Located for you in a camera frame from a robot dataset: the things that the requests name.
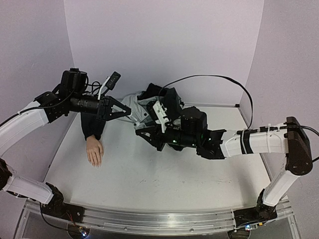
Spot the aluminium table front rail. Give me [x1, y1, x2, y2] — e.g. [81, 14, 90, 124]
[24, 194, 292, 231]

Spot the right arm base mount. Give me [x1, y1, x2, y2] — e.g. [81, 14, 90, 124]
[234, 189, 278, 228]

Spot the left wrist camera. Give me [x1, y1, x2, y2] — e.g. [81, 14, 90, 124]
[98, 71, 121, 100]

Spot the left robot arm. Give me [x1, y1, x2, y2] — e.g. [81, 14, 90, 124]
[0, 68, 131, 218]

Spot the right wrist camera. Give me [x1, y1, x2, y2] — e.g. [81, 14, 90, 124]
[147, 101, 170, 133]

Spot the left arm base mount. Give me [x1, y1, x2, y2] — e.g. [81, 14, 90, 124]
[40, 183, 85, 223]

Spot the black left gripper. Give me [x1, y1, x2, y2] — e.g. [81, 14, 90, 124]
[70, 92, 133, 120]

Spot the grey and black jacket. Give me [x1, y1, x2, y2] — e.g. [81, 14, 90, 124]
[81, 83, 190, 152]

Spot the small green circuit board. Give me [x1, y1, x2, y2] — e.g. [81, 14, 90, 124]
[67, 224, 91, 239]

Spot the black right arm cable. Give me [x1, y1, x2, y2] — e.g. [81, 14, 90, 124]
[159, 74, 319, 137]

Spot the mannequin hand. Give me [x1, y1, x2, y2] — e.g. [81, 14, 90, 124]
[86, 135, 104, 168]

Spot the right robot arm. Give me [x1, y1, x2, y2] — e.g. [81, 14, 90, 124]
[136, 106, 313, 207]

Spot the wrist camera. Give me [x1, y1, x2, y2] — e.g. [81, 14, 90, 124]
[98, 71, 121, 100]
[147, 101, 170, 133]

